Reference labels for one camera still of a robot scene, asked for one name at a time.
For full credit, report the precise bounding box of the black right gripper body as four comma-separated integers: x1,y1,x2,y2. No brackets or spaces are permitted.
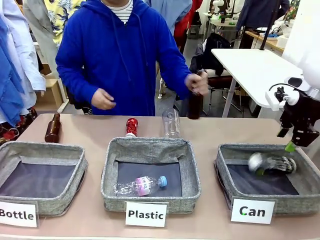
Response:
279,91,320,148

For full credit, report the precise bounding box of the crushed black silver can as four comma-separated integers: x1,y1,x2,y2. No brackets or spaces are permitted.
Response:
247,151,298,175

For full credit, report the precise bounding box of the brown glass bottle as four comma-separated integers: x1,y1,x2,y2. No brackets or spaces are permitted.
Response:
187,90,204,120
44,112,63,144

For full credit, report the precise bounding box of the large clear plastic bottle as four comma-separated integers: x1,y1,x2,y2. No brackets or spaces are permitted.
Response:
161,108,182,139

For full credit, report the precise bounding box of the crushed red can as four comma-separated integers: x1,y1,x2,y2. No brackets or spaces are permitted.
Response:
125,117,139,138

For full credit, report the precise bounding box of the blue-sleeved left forearm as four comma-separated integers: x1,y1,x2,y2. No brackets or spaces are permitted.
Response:
158,53,199,100

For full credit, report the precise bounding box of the blue-sleeved right forearm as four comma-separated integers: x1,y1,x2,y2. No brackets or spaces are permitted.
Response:
55,58,101,109

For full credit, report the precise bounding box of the grey fabric basket labelled Can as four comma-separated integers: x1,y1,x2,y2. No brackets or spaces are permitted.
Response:
214,143,320,216

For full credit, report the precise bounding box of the white Can label card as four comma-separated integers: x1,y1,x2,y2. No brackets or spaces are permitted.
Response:
230,196,276,225

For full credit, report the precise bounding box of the grey fabric basket labelled Plastic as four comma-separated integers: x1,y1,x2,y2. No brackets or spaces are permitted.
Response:
100,136,202,214

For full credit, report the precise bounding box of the grey fabric basket labelled Bottle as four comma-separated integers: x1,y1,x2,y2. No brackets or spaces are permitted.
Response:
0,140,89,217

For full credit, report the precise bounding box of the person's left hand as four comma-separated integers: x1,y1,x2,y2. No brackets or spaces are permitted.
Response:
184,70,210,96

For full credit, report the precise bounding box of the person's right hand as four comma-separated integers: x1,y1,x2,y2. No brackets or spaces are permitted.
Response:
90,88,117,111

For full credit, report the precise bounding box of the white background table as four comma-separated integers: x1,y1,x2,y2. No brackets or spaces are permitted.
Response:
210,48,305,119

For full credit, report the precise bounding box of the brown seat chair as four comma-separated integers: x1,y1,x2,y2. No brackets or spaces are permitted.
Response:
206,75,243,116

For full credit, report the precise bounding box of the wooden background desk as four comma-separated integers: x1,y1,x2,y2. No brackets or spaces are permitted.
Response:
244,29,286,54

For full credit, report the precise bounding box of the black vertical pole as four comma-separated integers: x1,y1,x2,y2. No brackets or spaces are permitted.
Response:
259,0,275,51

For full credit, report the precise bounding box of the black jacket on chair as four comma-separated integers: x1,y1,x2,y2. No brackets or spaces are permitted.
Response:
189,32,234,77

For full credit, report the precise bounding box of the hanging navy jacket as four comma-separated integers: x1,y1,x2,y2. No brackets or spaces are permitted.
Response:
235,0,291,32

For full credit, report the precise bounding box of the person in red top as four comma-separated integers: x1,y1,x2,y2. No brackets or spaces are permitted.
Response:
173,0,202,55

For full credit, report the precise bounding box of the crushed bottle with blue cap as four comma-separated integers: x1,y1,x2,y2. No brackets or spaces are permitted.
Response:
112,175,168,197

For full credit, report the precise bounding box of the white Plastic label card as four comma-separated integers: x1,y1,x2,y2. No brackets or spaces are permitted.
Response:
124,201,169,229

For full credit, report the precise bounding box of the person in light blue shirt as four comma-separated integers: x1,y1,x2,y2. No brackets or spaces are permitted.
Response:
149,0,194,36

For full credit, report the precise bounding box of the person in blue hoodie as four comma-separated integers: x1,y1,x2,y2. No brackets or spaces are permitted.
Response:
55,0,210,117

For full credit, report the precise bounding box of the wooden shelf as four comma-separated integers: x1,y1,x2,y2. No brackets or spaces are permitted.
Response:
33,71,69,113

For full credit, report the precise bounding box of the yellow floral shirt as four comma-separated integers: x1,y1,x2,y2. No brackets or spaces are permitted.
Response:
46,0,84,50

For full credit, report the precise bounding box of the hanging grey coat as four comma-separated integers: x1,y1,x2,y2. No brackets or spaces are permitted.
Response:
23,0,61,79

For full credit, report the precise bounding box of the red floral cloth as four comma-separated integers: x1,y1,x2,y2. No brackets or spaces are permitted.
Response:
0,106,39,147

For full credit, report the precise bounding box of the hanging white coat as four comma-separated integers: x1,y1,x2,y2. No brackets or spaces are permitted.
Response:
0,0,47,116

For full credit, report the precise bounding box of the white Bottle label card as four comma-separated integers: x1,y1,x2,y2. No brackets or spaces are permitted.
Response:
0,200,40,228

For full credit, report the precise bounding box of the hanging blue cloth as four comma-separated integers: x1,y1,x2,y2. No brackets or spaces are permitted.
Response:
0,16,27,128

